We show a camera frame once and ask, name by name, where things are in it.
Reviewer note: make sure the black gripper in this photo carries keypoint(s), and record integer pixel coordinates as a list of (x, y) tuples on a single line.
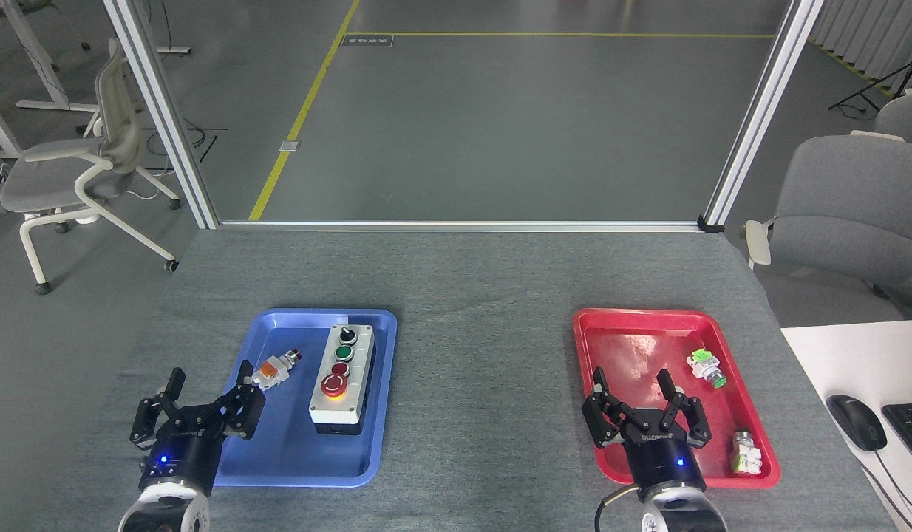
[(182, 454), (659, 458)]

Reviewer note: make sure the grey control box with buttons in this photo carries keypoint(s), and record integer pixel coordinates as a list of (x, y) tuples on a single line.
[(352, 355)]

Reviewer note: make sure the red plastic tray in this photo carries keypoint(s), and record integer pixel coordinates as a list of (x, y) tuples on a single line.
[(626, 347)]

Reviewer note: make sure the blue plastic tray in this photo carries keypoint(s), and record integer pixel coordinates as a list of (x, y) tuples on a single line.
[(308, 458)]

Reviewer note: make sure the black computer mouse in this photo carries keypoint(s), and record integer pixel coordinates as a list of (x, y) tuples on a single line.
[(856, 421)]

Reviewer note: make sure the white desk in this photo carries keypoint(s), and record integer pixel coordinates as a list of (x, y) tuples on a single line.
[(855, 362)]

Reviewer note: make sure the grey felt table cover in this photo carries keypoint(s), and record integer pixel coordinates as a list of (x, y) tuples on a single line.
[(463, 281)]

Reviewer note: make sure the grey mesh office chair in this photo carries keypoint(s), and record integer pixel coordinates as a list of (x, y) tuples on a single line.
[(38, 181)]

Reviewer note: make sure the silver floor socket plate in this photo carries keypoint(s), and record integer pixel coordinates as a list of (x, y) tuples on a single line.
[(290, 145)]

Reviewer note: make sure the grey padded chair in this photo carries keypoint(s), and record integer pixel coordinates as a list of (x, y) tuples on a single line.
[(848, 214), (907, 118)]

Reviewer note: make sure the black tripod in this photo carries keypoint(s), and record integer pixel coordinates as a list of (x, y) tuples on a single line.
[(904, 74)]

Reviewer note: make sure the green push button switch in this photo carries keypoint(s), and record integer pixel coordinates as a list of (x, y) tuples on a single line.
[(703, 364)]

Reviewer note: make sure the red push button switch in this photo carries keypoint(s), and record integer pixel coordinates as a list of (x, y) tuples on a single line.
[(275, 369)]

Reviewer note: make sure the silver and green switch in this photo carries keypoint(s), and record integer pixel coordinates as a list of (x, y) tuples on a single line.
[(746, 452)]

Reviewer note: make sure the silver aluminium rail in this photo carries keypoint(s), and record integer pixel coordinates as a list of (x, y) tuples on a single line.
[(463, 225)]

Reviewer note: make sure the silver aluminium post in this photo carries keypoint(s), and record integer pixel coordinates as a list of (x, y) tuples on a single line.
[(763, 111), (160, 111)]

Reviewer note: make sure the white desk frame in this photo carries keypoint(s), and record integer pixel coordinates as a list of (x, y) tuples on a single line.
[(57, 106)]

